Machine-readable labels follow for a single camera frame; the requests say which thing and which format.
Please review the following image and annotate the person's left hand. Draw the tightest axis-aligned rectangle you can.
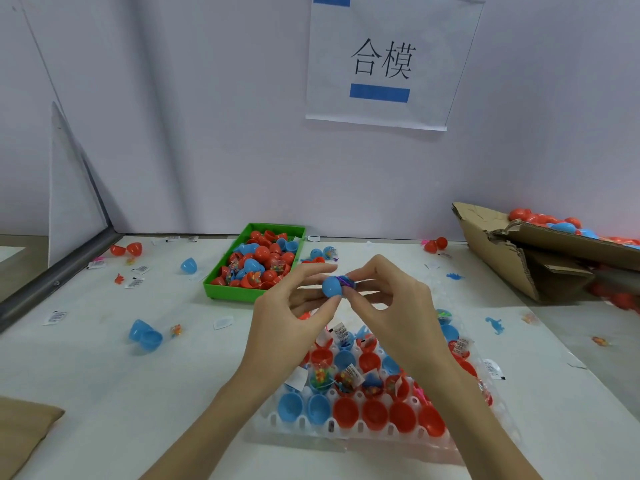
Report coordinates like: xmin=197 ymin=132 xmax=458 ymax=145
xmin=232 ymin=259 xmax=343 ymax=398

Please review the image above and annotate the person's right hand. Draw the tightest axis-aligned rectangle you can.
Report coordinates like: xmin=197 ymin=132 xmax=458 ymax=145
xmin=345 ymin=255 xmax=459 ymax=381

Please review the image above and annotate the small capsule cluster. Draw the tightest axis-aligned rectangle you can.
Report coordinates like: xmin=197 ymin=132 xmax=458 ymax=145
xmin=303 ymin=245 xmax=340 ymax=264

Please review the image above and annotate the cardboard box of capsules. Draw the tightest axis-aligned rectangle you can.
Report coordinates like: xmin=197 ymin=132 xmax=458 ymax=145
xmin=452 ymin=201 xmax=640 ymax=306

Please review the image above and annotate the pile of finished eggs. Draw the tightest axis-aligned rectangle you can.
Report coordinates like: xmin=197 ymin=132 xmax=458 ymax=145
xmin=508 ymin=207 xmax=640 ymax=246

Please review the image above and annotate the person's right forearm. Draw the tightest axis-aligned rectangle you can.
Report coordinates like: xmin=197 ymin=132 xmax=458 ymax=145
xmin=420 ymin=357 xmax=541 ymax=480

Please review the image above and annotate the person's left forearm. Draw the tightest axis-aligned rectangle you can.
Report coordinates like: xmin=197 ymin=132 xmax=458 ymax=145
xmin=140 ymin=373 xmax=291 ymax=480

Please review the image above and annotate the clear plastic egg tray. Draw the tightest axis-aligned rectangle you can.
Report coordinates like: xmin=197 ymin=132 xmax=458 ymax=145
xmin=258 ymin=269 xmax=521 ymax=464

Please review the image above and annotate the green plastic tray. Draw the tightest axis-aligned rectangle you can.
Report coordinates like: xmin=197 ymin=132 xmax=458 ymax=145
xmin=203 ymin=221 xmax=307 ymax=302

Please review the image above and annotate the clear triangular panel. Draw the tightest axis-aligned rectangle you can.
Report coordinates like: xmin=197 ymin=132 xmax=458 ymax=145
xmin=47 ymin=103 xmax=109 ymax=268

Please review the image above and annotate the flat brown cardboard sheet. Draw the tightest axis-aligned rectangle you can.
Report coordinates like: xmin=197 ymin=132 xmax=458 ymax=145
xmin=0 ymin=395 xmax=65 ymax=480

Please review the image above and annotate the white paper sign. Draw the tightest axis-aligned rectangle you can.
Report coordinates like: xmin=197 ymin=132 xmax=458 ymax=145
xmin=306 ymin=0 xmax=486 ymax=132

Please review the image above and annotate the grey metal rail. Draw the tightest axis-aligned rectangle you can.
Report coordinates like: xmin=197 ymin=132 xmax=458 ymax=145
xmin=0 ymin=229 xmax=121 ymax=331

